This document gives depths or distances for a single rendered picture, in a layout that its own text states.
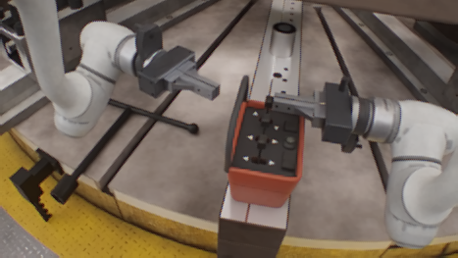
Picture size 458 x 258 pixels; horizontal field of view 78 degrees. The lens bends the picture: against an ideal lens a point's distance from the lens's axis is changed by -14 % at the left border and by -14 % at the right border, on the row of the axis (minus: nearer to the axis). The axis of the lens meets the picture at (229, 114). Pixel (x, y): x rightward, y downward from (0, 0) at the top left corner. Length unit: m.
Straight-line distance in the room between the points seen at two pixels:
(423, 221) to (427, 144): 0.14
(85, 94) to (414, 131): 0.67
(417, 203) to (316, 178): 0.69
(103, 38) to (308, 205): 0.84
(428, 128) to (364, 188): 0.65
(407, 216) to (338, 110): 0.23
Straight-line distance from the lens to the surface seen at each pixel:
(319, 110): 0.64
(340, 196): 1.23
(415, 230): 0.64
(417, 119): 0.67
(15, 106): 1.63
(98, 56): 0.77
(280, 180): 0.58
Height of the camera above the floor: 1.27
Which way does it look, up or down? 43 degrees down
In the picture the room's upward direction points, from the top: 4 degrees clockwise
